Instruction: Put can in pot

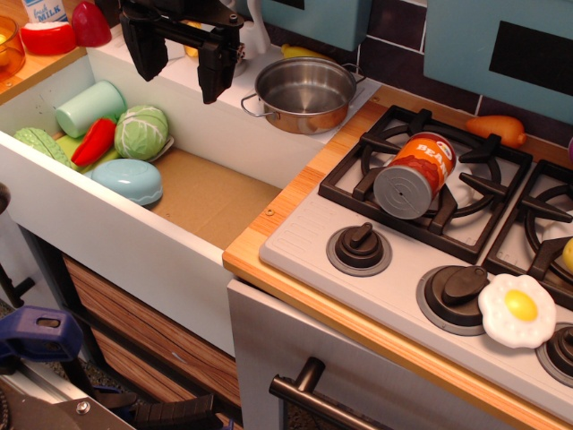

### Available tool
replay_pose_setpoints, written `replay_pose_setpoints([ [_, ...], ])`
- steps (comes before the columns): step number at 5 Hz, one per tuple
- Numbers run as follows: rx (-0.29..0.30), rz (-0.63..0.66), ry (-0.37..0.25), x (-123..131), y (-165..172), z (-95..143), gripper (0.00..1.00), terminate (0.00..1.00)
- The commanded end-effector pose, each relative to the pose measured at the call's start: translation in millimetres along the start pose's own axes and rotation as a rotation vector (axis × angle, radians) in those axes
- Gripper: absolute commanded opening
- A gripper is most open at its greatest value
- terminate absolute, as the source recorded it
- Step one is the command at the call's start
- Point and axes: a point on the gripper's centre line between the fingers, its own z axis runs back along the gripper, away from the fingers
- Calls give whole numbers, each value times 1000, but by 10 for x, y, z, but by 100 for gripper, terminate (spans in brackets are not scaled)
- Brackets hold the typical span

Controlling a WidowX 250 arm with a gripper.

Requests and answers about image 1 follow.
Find grey toy faucet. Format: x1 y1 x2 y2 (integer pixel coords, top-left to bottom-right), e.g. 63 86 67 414
235 0 271 77

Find lime green toy plate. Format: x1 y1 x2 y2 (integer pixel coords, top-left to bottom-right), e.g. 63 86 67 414
56 134 120 174

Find mint green cup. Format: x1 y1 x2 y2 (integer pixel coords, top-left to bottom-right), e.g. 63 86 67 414
56 81 127 138

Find toy milk carton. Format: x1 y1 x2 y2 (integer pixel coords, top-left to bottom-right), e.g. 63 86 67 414
21 0 68 23

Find black right stove grate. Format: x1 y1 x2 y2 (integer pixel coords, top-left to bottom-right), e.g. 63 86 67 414
483 160 572 309

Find left black stove knob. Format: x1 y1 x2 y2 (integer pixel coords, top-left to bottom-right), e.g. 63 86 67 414
326 222 392 278

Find black left stove grate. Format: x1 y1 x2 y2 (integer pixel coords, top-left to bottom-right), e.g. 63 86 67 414
319 106 532 263

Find light blue toy bowl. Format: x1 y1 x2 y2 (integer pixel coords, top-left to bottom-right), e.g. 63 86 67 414
85 159 163 206

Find red toy cheese wheel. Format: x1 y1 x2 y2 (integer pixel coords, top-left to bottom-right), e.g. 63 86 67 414
20 21 77 56

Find green toy leaf vegetable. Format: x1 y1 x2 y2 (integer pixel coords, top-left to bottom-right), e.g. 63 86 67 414
13 127 72 168

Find dark oven door handle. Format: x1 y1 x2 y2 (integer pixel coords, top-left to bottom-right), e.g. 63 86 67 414
269 357 385 429

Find right black stove knob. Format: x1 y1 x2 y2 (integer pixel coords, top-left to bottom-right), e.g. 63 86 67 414
535 322 572 388

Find black stove grate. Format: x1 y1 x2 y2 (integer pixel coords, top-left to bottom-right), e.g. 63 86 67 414
319 106 532 263
483 160 572 309

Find toy fried egg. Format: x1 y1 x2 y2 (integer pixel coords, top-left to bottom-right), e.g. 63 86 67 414
478 274 557 348

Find black stove knob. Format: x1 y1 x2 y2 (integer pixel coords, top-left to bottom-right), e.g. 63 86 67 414
326 222 392 278
535 322 572 388
416 265 489 336

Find red toy pepper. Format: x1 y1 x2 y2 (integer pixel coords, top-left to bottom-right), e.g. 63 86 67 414
71 117 116 167

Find orange beans can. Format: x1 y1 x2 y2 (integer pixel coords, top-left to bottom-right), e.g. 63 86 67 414
372 132 457 219

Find middle black stove knob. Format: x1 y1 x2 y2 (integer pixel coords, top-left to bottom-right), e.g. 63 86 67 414
416 265 489 336

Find yellow toy lemon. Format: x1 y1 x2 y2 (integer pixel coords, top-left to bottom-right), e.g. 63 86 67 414
561 238 573 270

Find blue clamp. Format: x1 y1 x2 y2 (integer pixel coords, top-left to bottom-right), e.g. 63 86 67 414
1 305 83 363

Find green toy cabbage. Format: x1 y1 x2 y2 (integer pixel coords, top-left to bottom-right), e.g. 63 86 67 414
114 105 169 160

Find dark red toy fruit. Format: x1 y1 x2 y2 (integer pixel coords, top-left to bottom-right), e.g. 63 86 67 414
72 1 112 47

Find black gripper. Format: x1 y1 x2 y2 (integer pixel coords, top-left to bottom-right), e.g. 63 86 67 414
119 1 244 104

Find yellow toy banana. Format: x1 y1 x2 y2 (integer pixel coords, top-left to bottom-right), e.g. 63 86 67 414
280 44 333 61

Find orange toy carrot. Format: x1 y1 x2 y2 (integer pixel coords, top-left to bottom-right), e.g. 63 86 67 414
466 116 527 149

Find yellow toy corn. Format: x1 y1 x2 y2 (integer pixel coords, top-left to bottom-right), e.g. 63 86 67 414
184 21 202 58

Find orange transparent bowl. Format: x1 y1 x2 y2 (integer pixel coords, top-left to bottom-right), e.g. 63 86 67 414
1 15 26 81

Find stainless steel pot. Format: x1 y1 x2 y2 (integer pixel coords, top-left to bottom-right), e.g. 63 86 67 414
241 56 365 135

